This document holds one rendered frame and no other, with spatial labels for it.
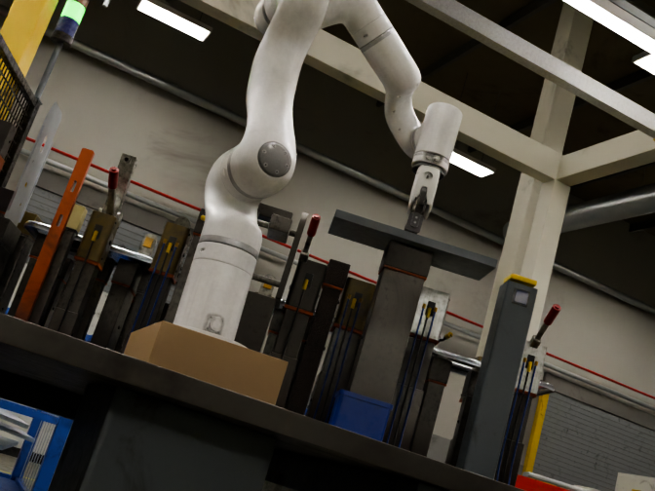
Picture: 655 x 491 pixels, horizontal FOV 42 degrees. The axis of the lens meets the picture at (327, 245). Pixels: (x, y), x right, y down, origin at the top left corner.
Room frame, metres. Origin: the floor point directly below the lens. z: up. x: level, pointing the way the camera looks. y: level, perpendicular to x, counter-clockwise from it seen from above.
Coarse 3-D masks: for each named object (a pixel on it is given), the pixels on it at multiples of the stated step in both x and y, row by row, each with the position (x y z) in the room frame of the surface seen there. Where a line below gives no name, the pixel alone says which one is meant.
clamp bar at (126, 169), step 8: (120, 160) 1.98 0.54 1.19; (128, 160) 1.96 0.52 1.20; (136, 160) 1.99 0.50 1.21; (120, 168) 1.98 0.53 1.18; (128, 168) 1.98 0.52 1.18; (120, 176) 1.98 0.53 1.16; (128, 176) 1.98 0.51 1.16; (120, 184) 1.98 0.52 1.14; (128, 184) 1.99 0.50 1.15; (120, 192) 1.99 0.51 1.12; (120, 200) 1.99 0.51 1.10; (104, 208) 1.99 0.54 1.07; (120, 208) 2.01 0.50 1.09
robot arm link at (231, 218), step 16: (224, 160) 1.62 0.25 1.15; (208, 176) 1.68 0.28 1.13; (224, 176) 1.62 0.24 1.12; (208, 192) 1.66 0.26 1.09; (224, 192) 1.65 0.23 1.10; (208, 208) 1.62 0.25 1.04; (224, 208) 1.62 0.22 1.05; (240, 208) 1.66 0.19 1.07; (256, 208) 1.70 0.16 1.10; (208, 224) 1.60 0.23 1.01; (224, 224) 1.58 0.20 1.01; (240, 224) 1.58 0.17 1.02; (256, 224) 1.67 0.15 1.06; (208, 240) 1.58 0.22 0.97; (224, 240) 1.57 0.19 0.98; (240, 240) 1.58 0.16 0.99; (256, 240) 1.60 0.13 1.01; (256, 256) 1.62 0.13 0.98
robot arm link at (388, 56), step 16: (384, 32) 1.71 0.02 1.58; (368, 48) 1.72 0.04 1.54; (384, 48) 1.71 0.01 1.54; (400, 48) 1.71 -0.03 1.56; (384, 64) 1.73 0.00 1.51; (400, 64) 1.72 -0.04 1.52; (384, 80) 1.75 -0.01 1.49; (400, 80) 1.74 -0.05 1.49; (416, 80) 1.74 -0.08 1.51; (400, 96) 1.78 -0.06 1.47; (400, 112) 1.84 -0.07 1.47; (400, 128) 1.87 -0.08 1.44; (416, 128) 1.87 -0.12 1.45; (400, 144) 1.89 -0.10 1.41
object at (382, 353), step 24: (384, 264) 1.79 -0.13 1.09; (408, 264) 1.79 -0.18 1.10; (384, 288) 1.79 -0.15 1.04; (408, 288) 1.79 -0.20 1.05; (384, 312) 1.79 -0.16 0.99; (408, 312) 1.79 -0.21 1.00; (384, 336) 1.79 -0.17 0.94; (408, 336) 1.79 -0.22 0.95; (360, 360) 1.79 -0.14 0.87; (384, 360) 1.79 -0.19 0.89; (360, 384) 1.79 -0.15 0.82; (384, 384) 1.79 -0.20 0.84
